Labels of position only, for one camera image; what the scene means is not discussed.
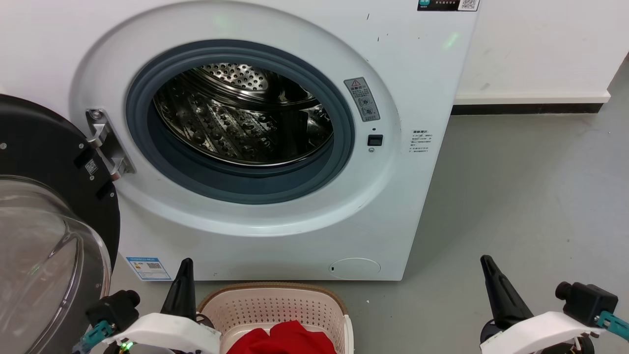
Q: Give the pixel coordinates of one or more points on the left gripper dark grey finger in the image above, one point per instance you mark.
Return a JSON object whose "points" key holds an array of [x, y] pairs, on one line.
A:
{"points": [[182, 295]]}

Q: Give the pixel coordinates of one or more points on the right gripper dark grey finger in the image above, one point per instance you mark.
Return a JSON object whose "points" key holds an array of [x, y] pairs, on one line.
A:
{"points": [[503, 300]]}

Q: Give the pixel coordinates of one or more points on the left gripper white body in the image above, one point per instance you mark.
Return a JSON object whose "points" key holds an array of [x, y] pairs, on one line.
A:
{"points": [[167, 334]]}

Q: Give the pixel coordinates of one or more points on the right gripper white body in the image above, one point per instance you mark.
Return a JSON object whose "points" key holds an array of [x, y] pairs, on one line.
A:
{"points": [[540, 334]]}

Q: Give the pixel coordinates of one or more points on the red cloth garment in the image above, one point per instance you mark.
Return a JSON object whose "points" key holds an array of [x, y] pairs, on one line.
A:
{"points": [[285, 341]]}

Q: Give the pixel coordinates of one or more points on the cream perforated laundry basket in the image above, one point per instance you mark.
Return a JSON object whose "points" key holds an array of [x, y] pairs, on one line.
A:
{"points": [[275, 307]]}

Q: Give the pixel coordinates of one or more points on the open washer door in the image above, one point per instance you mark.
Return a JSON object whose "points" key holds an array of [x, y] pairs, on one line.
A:
{"points": [[29, 147]]}

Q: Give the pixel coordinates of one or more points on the blue energy label sticker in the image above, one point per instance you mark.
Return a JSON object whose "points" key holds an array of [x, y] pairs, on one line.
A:
{"points": [[147, 268]]}

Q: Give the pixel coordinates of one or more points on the grey rubber door gasket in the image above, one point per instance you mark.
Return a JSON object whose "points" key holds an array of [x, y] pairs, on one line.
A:
{"points": [[245, 187]]}

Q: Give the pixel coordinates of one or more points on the white front-load washing machine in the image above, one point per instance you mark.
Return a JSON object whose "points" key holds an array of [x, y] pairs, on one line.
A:
{"points": [[408, 206]]}

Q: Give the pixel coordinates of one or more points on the round white filter cover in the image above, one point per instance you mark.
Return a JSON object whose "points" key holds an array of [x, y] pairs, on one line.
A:
{"points": [[355, 268]]}

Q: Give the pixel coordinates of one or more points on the small QR sticker on door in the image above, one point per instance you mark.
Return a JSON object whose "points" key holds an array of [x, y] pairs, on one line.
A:
{"points": [[91, 167]]}

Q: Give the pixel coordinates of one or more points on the silver metal door hinge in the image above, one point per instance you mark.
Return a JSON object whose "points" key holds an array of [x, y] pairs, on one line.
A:
{"points": [[109, 147]]}

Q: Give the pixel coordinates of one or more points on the small printed text label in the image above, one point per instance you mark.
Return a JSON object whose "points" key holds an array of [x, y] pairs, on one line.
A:
{"points": [[420, 141]]}

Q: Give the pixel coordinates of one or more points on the perforated stainless steel drum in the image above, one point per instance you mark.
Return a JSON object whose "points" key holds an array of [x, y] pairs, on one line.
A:
{"points": [[236, 123]]}

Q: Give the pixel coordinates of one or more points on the black baseboard strip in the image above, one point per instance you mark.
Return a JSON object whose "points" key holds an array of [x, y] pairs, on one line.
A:
{"points": [[526, 109]]}

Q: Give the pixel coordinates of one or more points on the black square door latch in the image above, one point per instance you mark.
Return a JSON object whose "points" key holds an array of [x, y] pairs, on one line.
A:
{"points": [[375, 140]]}

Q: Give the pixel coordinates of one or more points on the grey warning sticker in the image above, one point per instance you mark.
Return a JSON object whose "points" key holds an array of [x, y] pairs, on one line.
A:
{"points": [[362, 100]]}

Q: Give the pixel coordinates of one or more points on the teal left camera connector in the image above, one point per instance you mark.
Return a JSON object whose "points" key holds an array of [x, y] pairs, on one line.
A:
{"points": [[96, 334]]}

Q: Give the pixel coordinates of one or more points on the teal camera connector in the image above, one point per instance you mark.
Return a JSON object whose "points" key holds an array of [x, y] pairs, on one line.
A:
{"points": [[96, 334], [614, 324]]}

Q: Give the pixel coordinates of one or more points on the teal right camera connector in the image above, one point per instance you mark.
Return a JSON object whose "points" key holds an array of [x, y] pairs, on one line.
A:
{"points": [[614, 324]]}

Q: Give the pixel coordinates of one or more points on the white wall ledge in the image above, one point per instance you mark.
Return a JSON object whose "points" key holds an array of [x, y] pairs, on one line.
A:
{"points": [[530, 98]]}

